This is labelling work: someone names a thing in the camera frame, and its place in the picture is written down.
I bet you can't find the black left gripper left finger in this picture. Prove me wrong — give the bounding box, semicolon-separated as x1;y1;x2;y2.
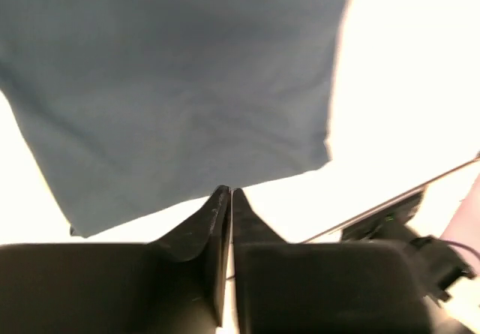
1;185;231;333

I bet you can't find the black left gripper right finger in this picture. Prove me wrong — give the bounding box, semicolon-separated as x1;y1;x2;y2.
230;188;473;334

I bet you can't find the teal blue t shirt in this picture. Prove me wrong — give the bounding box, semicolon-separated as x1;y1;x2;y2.
1;0;347;236

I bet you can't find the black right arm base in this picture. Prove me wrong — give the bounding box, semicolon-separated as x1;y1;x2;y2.
339;191;477;305

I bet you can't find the metal front table rail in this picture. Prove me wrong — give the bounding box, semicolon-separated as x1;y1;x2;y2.
301;153;479;244

